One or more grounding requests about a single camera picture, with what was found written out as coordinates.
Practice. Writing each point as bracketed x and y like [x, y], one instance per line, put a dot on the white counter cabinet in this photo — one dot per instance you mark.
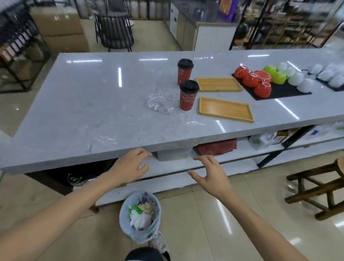
[212, 36]

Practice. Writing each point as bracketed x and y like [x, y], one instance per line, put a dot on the person's right forearm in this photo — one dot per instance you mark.
[258, 231]

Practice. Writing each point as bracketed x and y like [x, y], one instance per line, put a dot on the clear plastic bag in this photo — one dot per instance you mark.
[161, 103]

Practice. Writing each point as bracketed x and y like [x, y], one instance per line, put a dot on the person's right thumb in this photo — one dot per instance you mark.
[196, 176]

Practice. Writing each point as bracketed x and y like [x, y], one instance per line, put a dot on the cardboard box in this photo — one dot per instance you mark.
[67, 43]
[56, 21]

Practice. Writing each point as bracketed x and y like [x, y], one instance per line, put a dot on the person's left thumb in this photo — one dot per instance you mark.
[142, 170]

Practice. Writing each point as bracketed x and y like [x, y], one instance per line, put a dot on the red paper cup black lid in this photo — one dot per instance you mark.
[185, 72]
[188, 96]

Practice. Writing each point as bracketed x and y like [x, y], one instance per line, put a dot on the black metal shelving rack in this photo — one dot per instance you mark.
[287, 24]

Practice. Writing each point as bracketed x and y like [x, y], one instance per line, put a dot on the black metal table brace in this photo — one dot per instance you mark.
[285, 146]

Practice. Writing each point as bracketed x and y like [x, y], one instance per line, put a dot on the red cloth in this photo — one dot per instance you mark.
[216, 147]

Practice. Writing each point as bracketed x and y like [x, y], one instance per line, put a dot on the white plastic jug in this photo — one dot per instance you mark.
[262, 141]

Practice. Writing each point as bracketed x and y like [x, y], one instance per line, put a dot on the blue and white packet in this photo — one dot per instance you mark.
[322, 132]

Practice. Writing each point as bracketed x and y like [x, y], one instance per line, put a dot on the grey plastic container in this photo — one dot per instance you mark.
[173, 154]

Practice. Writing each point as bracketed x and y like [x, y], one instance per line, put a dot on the person's shoe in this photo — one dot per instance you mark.
[160, 243]

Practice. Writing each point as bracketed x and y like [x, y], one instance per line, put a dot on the purple box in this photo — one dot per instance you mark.
[228, 10]

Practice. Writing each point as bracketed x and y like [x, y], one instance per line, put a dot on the trash bin with pale liner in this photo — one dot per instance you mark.
[126, 223]

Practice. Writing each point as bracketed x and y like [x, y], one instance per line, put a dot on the group of white ceramic cups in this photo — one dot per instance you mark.
[305, 84]

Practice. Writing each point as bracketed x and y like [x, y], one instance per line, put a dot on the wooden tray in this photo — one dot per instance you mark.
[225, 109]
[219, 84]

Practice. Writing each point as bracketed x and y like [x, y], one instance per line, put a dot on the person's left hand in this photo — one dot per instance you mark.
[126, 168]

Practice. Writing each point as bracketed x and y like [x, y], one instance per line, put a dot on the white lower shelf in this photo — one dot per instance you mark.
[172, 182]

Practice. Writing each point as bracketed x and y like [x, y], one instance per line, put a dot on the person's knee in black trousers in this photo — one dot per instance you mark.
[143, 255]

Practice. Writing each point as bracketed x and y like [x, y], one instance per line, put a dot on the black slatted chair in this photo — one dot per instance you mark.
[115, 31]

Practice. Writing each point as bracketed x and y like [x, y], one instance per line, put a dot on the person's left forearm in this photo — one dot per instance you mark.
[59, 217]

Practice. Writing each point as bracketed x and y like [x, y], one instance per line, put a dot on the person's right hand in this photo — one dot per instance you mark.
[216, 178]

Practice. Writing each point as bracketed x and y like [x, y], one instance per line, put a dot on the crumpled trash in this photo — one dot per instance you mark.
[139, 215]

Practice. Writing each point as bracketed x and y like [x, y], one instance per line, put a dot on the wooden stool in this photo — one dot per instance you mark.
[317, 188]

